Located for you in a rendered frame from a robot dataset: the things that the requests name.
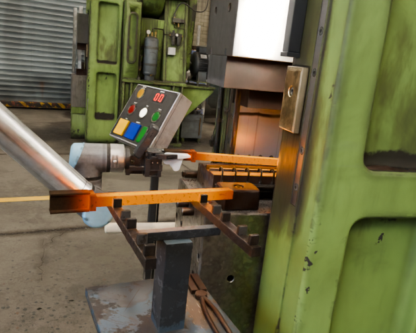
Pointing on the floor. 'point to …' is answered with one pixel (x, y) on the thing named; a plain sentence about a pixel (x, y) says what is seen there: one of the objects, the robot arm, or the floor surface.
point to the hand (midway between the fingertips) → (186, 153)
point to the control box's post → (151, 217)
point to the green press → (135, 63)
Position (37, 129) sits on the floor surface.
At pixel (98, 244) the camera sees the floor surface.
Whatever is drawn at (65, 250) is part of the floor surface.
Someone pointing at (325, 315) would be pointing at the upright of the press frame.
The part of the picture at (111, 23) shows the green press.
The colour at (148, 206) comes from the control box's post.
